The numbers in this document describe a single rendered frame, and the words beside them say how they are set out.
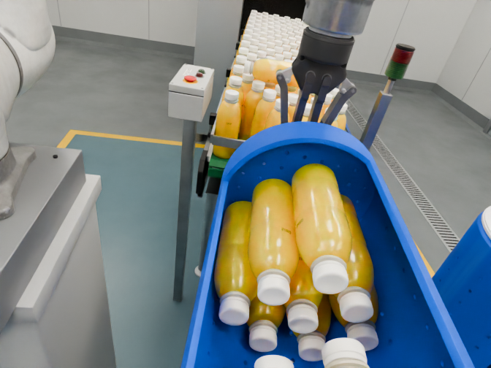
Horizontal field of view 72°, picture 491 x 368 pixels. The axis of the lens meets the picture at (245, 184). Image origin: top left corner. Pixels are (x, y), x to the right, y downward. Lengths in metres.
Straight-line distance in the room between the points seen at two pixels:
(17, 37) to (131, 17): 4.59
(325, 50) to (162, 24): 4.72
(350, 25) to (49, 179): 0.52
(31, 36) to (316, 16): 0.46
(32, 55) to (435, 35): 5.64
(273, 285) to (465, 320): 0.62
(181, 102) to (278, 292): 0.70
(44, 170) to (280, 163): 0.41
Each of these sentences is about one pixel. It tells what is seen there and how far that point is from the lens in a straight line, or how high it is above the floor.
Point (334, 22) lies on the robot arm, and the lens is 0.50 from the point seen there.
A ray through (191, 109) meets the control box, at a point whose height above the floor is 1.04.
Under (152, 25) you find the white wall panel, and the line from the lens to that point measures 5.21.
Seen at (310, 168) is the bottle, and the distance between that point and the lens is 0.52.
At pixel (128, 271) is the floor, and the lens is 1.88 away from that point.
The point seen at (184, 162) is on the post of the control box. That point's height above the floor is 0.80.
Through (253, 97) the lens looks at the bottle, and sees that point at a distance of 1.09.
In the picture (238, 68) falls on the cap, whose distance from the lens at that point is 1.20.
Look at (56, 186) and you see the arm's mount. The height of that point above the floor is 1.08.
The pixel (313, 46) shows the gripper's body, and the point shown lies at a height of 1.34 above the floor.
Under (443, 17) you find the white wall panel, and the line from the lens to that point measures 5.95.
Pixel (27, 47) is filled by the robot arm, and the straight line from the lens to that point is 0.69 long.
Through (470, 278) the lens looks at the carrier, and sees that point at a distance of 0.91.
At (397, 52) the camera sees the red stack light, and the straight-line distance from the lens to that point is 1.27.
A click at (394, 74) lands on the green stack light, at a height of 1.17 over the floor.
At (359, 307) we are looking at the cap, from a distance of 0.45.
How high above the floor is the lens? 1.45
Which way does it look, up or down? 35 degrees down
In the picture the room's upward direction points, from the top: 11 degrees clockwise
